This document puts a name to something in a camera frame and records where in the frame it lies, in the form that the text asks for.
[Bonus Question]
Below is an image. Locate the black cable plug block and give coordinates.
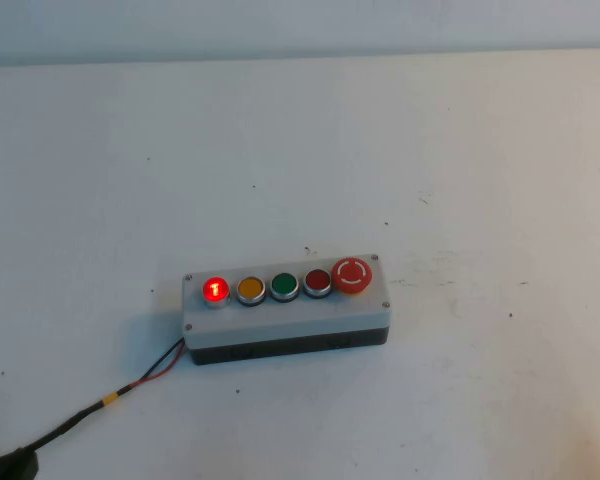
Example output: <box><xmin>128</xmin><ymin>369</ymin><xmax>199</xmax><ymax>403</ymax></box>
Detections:
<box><xmin>0</xmin><ymin>448</ymin><xmax>40</xmax><ymax>480</ymax></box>

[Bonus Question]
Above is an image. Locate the lit red indicator button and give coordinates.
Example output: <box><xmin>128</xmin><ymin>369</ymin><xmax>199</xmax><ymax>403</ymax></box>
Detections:
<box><xmin>201</xmin><ymin>275</ymin><xmax>232</xmax><ymax>310</ymax></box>

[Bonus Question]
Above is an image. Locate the dark red push button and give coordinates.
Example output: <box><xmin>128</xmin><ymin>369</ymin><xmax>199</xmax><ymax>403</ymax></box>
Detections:
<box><xmin>302</xmin><ymin>268</ymin><xmax>334</xmax><ymax>300</ymax></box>

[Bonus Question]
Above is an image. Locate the green push button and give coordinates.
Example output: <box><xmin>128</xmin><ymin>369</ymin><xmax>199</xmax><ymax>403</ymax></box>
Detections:
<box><xmin>268</xmin><ymin>271</ymin><xmax>301</xmax><ymax>304</ymax></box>

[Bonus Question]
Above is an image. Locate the grey button control box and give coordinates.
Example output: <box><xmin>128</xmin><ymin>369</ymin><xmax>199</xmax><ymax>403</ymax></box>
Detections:
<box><xmin>181</xmin><ymin>253</ymin><xmax>394</xmax><ymax>366</ymax></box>

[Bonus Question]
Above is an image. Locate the yellow push button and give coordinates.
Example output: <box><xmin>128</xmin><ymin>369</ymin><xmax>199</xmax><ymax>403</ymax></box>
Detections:
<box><xmin>235</xmin><ymin>275</ymin><xmax>268</xmax><ymax>308</ymax></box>

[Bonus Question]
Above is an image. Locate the red and black power cable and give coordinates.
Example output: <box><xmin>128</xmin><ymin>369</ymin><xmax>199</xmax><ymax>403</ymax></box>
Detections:
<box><xmin>0</xmin><ymin>337</ymin><xmax>187</xmax><ymax>474</ymax></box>

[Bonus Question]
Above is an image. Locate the red emergency stop mushroom button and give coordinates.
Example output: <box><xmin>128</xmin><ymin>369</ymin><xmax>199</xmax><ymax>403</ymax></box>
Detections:
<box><xmin>330</xmin><ymin>256</ymin><xmax>373</xmax><ymax>297</ymax></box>

